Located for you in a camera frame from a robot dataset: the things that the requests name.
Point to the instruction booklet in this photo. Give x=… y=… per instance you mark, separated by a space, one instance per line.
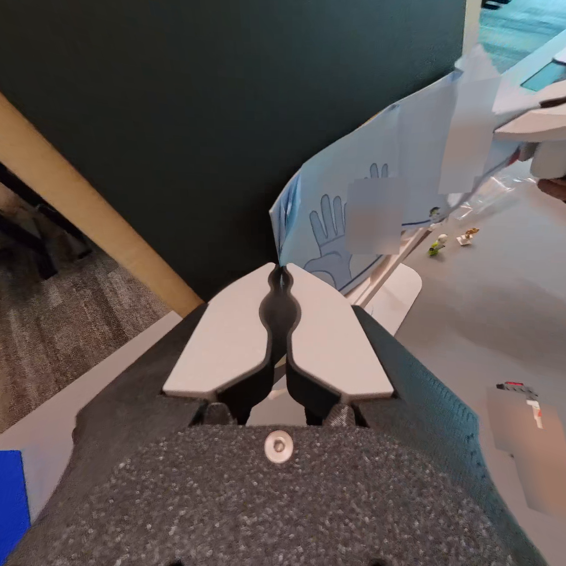
x=416 y=141

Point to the white book stand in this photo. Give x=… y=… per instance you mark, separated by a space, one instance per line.
x=398 y=292

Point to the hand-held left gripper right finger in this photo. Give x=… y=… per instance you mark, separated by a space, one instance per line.
x=340 y=345

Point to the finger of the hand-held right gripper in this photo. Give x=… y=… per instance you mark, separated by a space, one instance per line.
x=531 y=126
x=531 y=93

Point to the clear plastic bag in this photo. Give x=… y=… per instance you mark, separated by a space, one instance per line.
x=495 y=190

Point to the green minifigure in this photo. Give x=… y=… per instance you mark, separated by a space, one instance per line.
x=438 y=248

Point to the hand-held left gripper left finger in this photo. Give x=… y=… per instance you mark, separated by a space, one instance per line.
x=221 y=345

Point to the blue storage bin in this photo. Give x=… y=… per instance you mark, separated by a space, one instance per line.
x=13 y=495

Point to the small gold trophy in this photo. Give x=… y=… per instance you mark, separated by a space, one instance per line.
x=468 y=236

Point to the orange white lego car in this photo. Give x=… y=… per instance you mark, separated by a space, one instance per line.
x=517 y=387

